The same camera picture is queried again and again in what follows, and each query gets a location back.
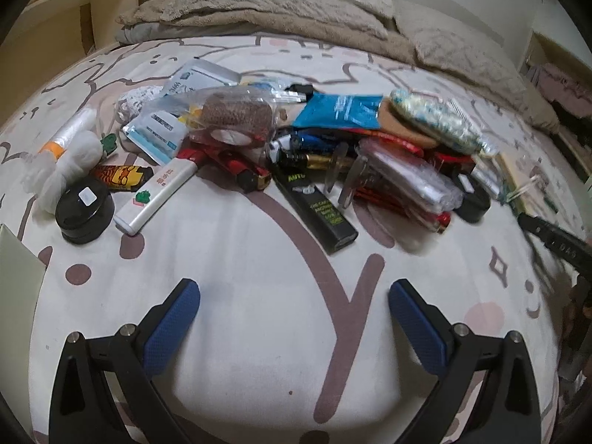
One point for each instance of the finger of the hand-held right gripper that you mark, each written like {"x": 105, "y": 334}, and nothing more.
{"x": 555, "y": 240}

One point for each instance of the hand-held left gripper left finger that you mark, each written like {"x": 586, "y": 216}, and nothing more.
{"x": 173, "y": 328}

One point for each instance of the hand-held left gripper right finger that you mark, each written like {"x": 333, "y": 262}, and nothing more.
{"x": 416, "y": 328}

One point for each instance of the white storage box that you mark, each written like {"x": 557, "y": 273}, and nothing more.
{"x": 18, "y": 268}

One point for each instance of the bunny printed blanket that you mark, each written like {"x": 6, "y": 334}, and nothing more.
{"x": 254, "y": 333}

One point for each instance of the black round compact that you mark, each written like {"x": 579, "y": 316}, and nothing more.
{"x": 471, "y": 199}

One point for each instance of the dark clothes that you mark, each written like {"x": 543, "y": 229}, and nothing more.
{"x": 573, "y": 115}

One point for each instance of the beige fleece duvet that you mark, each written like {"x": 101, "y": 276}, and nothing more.
{"x": 536, "y": 106}

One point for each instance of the white tube with green print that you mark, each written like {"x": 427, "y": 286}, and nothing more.
{"x": 155, "y": 189}

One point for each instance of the clear plastic case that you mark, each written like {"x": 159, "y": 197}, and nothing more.
{"x": 407, "y": 185}

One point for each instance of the black round tin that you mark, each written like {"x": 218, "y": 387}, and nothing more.
{"x": 84, "y": 210}

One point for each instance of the black box with gold print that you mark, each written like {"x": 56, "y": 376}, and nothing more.
{"x": 317, "y": 208}

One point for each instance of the pink clothes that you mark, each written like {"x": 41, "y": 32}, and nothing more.
{"x": 564, "y": 83}

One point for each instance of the yellow black lighter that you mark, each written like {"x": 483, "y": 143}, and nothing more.
{"x": 122, "y": 176}

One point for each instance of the glitter pouch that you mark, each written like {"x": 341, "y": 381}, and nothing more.
{"x": 437, "y": 118}

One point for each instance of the bunch of keys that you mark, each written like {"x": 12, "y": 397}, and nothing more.
{"x": 344, "y": 171}

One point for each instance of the red lighter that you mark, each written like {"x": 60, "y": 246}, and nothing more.
{"x": 226, "y": 162}

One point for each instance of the red packet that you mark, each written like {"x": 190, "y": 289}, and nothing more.
{"x": 397, "y": 141}

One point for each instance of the blue white mask packet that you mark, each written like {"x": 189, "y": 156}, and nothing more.
{"x": 199, "y": 76}
{"x": 159, "y": 122}
{"x": 150, "y": 143}

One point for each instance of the cork round coaster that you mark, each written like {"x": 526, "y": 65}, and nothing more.
{"x": 407, "y": 125}

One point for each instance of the white crumpled plastic bags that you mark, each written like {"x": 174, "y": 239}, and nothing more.
{"x": 69, "y": 166}

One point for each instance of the wooden wardrobe niche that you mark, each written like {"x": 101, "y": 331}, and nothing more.
{"x": 536, "y": 46}

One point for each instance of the small green charm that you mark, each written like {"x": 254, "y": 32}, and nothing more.
{"x": 108, "y": 141}

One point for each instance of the black gold tube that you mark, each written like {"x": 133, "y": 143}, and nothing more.
{"x": 300, "y": 159}

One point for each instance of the quilted beige pillow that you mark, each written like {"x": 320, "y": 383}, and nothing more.
{"x": 462, "y": 51}
{"x": 259, "y": 9}

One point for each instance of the brown bandage roll in bag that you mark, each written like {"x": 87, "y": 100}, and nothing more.
{"x": 236, "y": 118}

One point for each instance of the white bag roll orange band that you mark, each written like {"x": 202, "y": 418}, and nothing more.
{"x": 69, "y": 132}

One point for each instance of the blue foil packet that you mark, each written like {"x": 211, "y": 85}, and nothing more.
{"x": 342, "y": 108}

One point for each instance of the small black box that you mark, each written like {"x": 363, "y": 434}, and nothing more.
{"x": 300, "y": 88}

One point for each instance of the grey green sheet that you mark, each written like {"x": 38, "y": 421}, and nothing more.
{"x": 134, "y": 34}

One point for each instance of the wooden bedside shelf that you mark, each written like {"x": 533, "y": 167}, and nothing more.
{"x": 69, "y": 14}

